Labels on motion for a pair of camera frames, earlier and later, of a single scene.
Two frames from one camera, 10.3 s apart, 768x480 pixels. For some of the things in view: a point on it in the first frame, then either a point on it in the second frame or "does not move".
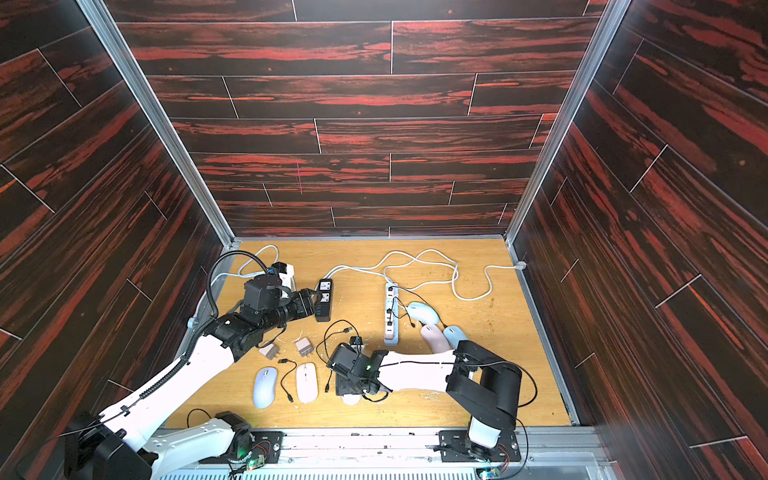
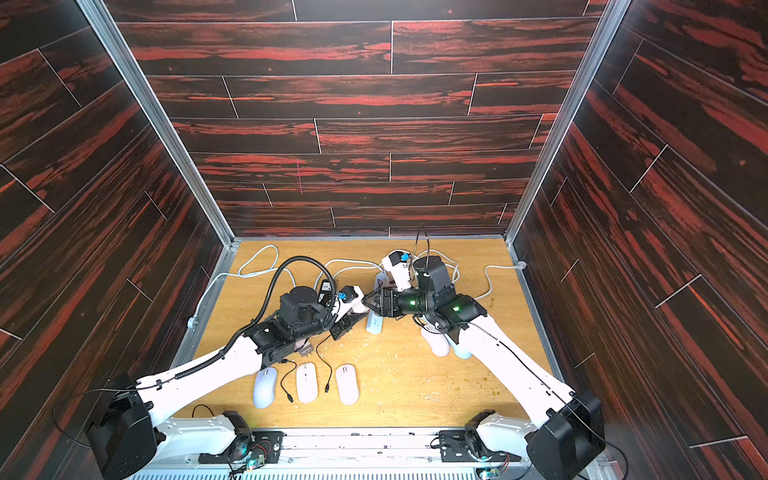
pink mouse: x=306 y=380 does not move
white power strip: x=391 y=314 → x=374 y=324
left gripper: x=303 y=302 → x=344 y=324
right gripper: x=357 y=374 → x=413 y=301
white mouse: x=264 y=387 does not move
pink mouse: x=435 y=338 does not move
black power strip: x=323 y=310 does not move
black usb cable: x=284 y=360 does not move
